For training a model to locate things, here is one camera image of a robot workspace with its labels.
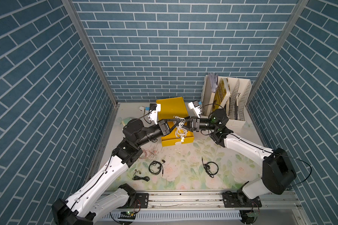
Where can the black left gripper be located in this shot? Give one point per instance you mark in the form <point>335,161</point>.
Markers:
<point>161,123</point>

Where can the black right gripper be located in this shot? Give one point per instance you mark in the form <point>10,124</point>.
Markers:
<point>195,124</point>

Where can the yellow plastic drawer cabinet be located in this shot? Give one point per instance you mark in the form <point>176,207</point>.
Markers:
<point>170,108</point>

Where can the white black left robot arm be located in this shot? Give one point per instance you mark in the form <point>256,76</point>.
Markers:
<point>109,166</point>

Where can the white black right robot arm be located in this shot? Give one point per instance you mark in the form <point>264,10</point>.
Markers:
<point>277,169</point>

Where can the yellow cover book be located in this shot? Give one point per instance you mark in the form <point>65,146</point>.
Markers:
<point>222,94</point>

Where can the floral table mat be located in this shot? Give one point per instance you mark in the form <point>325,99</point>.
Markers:
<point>183,167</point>

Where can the green manual pencil sharpener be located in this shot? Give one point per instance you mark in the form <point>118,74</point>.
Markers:
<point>126,121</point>

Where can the white file organizer rack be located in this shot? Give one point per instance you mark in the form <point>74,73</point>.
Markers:
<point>240,89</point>

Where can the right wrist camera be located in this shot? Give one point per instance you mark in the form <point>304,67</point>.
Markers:
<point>196,107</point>

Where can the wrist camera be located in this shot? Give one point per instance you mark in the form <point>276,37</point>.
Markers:
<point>153,112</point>
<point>196,107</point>

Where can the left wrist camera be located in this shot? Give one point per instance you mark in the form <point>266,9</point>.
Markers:
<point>153,112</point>

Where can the pink wired earphones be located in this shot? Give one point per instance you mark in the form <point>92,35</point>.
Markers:
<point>149,154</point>

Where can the black wired earphones middle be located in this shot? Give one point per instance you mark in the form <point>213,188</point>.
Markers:
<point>156,167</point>

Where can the black wired earphones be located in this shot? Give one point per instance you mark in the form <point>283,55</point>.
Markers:
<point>156,167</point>
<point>207,168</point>
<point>137,176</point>

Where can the black wired earphones right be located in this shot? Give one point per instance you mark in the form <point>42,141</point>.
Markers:
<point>207,168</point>

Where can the black wired earphones left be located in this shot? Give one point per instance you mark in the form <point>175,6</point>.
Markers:
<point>137,176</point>

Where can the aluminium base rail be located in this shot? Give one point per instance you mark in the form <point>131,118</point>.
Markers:
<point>127,207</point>

